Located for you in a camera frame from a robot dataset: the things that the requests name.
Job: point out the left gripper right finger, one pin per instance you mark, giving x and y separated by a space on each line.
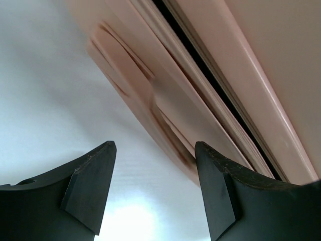
241 204

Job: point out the pink hard-shell suitcase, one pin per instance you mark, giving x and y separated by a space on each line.
187 73

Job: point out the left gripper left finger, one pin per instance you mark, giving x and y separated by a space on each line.
66 203

